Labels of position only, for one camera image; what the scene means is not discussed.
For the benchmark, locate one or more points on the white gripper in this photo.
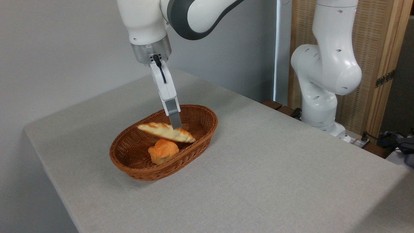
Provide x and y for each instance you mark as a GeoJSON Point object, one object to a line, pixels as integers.
{"type": "Point", "coordinates": [166, 85]}

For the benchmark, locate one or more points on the long braided bread loaf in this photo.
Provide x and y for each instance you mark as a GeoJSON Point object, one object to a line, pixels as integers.
{"type": "Point", "coordinates": [161, 130]}

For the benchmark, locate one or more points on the round orange bread roll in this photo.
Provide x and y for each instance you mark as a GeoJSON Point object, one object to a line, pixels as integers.
{"type": "Point", "coordinates": [163, 151]}

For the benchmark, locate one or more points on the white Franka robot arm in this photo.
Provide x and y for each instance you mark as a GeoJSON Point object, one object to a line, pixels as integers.
{"type": "Point", "coordinates": [326, 64]}

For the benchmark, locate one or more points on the brown wicker oval basket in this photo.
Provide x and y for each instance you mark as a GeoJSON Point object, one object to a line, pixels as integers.
{"type": "Point", "coordinates": [129, 155]}

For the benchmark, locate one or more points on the grey tablecloth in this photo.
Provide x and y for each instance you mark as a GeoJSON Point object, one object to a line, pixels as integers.
{"type": "Point", "coordinates": [275, 168]}

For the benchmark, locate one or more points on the metal screen hinge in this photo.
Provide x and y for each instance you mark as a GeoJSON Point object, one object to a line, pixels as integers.
{"type": "Point", "coordinates": [385, 78]}

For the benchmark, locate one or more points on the wooden rattan folding screen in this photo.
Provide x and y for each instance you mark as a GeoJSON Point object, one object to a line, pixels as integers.
{"type": "Point", "coordinates": [381, 38]}

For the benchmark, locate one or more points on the dark grey bag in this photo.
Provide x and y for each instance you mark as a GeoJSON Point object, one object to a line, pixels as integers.
{"type": "Point", "coordinates": [406, 150]}

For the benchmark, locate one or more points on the white vertical wall trim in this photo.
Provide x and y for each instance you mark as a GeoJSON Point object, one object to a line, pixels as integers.
{"type": "Point", "coordinates": [282, 48]}

